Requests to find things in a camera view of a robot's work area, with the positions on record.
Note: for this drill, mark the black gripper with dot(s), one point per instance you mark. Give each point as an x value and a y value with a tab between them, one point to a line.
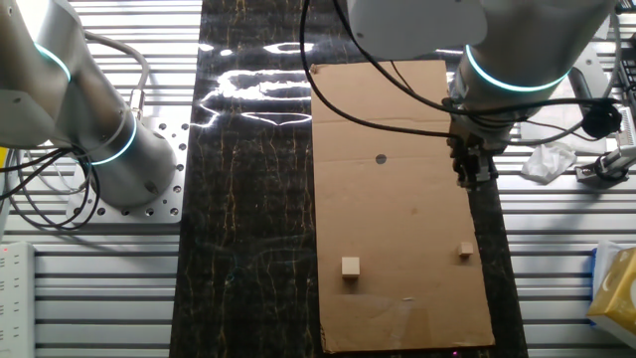
474	158

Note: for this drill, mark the small wooden cube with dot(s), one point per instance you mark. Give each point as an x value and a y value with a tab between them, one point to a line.
465	249

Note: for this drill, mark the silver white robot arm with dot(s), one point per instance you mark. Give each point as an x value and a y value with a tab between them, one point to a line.
522	40

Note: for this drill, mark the crumpled white tissue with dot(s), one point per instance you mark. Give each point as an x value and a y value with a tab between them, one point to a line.
546	161

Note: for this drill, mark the brown cardboard sheet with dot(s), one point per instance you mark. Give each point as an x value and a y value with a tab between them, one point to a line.
397	224

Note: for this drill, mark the medium wooden cube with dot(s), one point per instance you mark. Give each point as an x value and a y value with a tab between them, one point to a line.
350	266

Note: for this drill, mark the yellow tissue pack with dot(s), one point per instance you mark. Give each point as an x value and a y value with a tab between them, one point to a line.
613	293

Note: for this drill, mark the white power strip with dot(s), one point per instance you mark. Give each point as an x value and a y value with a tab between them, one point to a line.
15	298

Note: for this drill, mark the silver camera on mount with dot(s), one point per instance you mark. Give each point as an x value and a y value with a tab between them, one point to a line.
608	164

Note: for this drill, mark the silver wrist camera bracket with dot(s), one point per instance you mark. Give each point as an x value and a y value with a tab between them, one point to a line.
586	74

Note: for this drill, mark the ribbed silver camera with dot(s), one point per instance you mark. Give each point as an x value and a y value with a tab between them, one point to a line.
628	126

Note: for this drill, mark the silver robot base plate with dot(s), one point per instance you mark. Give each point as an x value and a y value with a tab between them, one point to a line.
171	204

